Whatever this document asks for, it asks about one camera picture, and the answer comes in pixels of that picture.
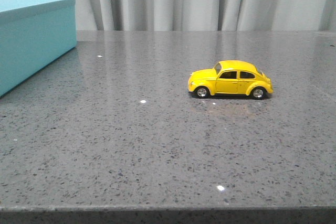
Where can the turquoise blue box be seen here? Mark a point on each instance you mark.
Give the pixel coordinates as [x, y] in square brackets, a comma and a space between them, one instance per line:
[33, 34]

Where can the yellow toy beetle car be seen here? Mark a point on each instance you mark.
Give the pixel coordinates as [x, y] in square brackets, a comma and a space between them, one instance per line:
[230, 77]

